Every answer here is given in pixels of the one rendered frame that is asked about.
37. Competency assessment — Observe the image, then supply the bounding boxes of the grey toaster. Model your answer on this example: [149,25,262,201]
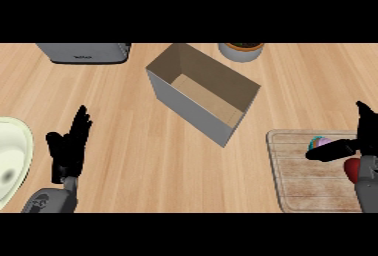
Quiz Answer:
[35,43,132,65]

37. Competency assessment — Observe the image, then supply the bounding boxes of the pale cream sink basin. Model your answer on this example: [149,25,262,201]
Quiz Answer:
[0,116,35,210]

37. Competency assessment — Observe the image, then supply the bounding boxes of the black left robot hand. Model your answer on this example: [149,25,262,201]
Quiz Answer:
[44,104,94,185]

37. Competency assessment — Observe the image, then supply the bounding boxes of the pink frosted cupcake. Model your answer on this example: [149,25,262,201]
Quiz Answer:
[307,135,335,152]

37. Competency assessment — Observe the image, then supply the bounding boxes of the open cardboard box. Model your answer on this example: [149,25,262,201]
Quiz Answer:
[144,43,261,148]

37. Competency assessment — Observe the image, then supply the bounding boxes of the pale wooden cutting board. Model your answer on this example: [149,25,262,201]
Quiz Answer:
[265,129,366,213]

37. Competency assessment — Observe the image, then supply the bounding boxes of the grey plant pot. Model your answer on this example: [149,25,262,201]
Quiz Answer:
[217,43,265,63]

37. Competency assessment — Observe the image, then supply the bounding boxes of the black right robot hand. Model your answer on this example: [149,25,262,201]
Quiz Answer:
[304,100,378,163]

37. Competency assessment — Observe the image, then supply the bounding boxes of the red apple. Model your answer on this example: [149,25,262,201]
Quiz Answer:
[342,157,363,185]

